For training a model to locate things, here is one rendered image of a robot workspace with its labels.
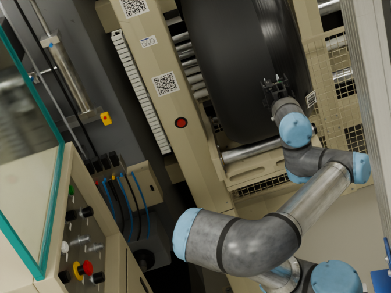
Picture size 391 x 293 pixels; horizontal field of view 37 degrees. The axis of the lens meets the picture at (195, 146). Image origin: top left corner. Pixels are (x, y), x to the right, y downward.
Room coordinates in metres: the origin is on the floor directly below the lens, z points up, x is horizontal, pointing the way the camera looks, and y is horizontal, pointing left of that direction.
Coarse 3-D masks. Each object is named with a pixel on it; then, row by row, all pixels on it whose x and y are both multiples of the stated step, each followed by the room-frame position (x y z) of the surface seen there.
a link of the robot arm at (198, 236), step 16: (192, 208) 0.98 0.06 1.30; (176, 224) 0.95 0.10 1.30; (192, 224) 0.92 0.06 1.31; (208, 224) 0.90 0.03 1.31; (224, 224) 0.88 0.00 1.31; (176, 240) 0.92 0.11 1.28; (192, 240) 0.89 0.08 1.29; (208, 240) 0.87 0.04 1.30; (192, 256) 0.89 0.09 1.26; (208, 256) 0.86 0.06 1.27; (224, 272) 0.84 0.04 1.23; (272, 272) 0.97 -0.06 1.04; (288, 272) 1.00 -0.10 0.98; (304, 272) 1.02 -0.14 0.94; (272, 288) 1.01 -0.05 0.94; (288, 288) 0.99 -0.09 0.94
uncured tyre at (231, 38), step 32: (192, 0) 1.71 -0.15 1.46; (224, 0) 1.65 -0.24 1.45; (256, 0) 1.61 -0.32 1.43; (192, 32) 1.65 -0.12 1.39; (224, 32) 1.58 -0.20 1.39; (256, 32) 1.55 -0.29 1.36; (288, 32) 1.54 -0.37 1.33; (224, 64) 1.53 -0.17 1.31; (256, 64) 1.51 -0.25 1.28; (288, 64) 1.50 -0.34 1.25; (224, 96) 1.52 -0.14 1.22; (256, 96) 1.50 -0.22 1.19; (224, 128) 1.58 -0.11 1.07; (256, 128) 1.53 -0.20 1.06
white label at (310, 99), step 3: (312, 93) 1.51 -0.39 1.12; (315, 93) 1.52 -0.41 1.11; (306, 96) 1.50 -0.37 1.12; (309, 96) 1.51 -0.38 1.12; (312, 96) 1.51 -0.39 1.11; (315, 96) 1.52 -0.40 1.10; (306, 99) 1.51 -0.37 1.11; (309, 99) 1.51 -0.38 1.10; (312, 99) 1.52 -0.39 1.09; (315, 99) 1.53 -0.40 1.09; (306, 102) 1.51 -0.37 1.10; (309, 102) 1.52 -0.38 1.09; (312, 102) 1.52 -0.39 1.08; (315, 102) 1.53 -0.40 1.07; (309, 105) 1.52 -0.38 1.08
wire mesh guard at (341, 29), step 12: (312, 36) 2.10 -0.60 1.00; (324, 36) 2.08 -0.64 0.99; (336, 36) 2.08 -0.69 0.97; (312, 84) 2.10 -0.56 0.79; (324, 84) 2.09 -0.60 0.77; (348, 96) 2.08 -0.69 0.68; (336, 108) 2.09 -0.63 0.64; (360, 120) 2.08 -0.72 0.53; (348, 132) 2.09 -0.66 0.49; (348, 144) 2.09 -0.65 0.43; (264, 192) 2.12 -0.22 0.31
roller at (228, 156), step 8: (312, 128) 1.63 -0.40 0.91; (248, 144) 1.67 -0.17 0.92; (256, 144) 1.65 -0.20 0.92; (264, 144) 1.64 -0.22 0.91; (272, 144) 1.64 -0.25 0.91; (280, 144) 1.63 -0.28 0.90; (224, 152) 1.67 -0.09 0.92; (232, 152) 1.66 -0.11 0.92; (240, 152) 1.65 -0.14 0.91; (248, 152) 1.64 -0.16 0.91; (256, 152) 1.64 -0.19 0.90; (224, 160) 1.65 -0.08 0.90; (232, 160) 1.65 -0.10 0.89
